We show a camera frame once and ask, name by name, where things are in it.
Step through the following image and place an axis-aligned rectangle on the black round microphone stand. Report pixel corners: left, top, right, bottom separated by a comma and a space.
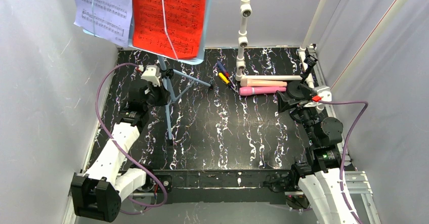
286, 80, 312, 99

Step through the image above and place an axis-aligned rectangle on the light blue music stand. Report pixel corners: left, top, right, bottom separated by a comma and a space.
82, 0, 216, 146

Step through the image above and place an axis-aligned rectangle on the pink toy microphone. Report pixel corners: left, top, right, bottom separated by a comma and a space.
239, 86, 286, 96

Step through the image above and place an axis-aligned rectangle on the beige toy microphone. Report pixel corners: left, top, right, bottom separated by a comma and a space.
240, 79, 287, 87

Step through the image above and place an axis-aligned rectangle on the red sheet music page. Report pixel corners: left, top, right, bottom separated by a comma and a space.
132, 0, 206, 59

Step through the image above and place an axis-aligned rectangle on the lavender sheet music page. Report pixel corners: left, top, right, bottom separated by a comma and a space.
74, 0, 133, 47

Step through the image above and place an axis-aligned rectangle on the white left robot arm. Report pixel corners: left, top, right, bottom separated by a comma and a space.
71, 65, 169, 222

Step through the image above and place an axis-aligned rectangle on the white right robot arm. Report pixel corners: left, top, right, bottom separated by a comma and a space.
276, 91, 368, 223

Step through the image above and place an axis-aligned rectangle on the white diagonal pole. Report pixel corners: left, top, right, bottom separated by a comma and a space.
332, 0, 408, 88

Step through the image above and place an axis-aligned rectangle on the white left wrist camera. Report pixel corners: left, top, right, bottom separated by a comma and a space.
137, 65, 162, 87

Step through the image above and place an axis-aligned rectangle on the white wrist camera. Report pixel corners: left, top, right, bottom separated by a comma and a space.
307, 85, 332, 113
137, 65, 162, 87

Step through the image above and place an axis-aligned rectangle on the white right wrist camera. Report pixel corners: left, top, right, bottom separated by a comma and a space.
307, 85, 332, 113

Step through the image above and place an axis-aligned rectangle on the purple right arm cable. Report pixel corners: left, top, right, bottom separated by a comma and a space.
318, 99, 369, 224

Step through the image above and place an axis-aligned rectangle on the white PVC pipe frame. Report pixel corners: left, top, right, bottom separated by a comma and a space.
234, 0, 336, 89

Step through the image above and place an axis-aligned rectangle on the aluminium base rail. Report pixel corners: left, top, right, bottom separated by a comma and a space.
62, 44, 382, 224

